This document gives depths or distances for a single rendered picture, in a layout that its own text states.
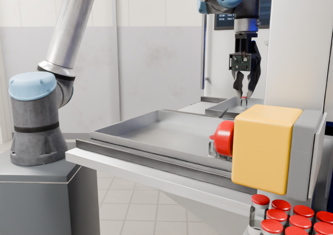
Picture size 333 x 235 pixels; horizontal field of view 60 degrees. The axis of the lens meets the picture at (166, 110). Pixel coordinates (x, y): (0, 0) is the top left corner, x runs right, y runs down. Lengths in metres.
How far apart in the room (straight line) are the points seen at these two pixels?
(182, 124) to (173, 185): 0.34
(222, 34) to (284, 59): 1.13
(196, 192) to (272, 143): 0.21
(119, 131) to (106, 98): 2.70
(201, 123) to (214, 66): 0.75
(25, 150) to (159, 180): 0.45
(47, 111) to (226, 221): 0.52
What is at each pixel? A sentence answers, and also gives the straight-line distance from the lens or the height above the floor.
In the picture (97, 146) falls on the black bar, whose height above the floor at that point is 0.89.
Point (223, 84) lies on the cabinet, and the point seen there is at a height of 0.91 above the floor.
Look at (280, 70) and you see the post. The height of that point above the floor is 1.07.
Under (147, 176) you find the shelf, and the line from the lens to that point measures 0.51.
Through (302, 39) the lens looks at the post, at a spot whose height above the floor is 1.10.
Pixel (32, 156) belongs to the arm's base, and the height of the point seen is 0.81.
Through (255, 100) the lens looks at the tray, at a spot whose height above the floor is 0.91.
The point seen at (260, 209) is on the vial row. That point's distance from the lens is 0.36.
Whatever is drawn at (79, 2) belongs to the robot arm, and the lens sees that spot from 0.93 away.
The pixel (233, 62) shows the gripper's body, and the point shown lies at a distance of 0.95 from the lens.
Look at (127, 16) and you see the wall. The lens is 3.32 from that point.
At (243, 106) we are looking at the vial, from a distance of 1.01.
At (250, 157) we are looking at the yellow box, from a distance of 0.29.
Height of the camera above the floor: 1.10
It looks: 13 degrees down
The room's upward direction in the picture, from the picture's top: straight up
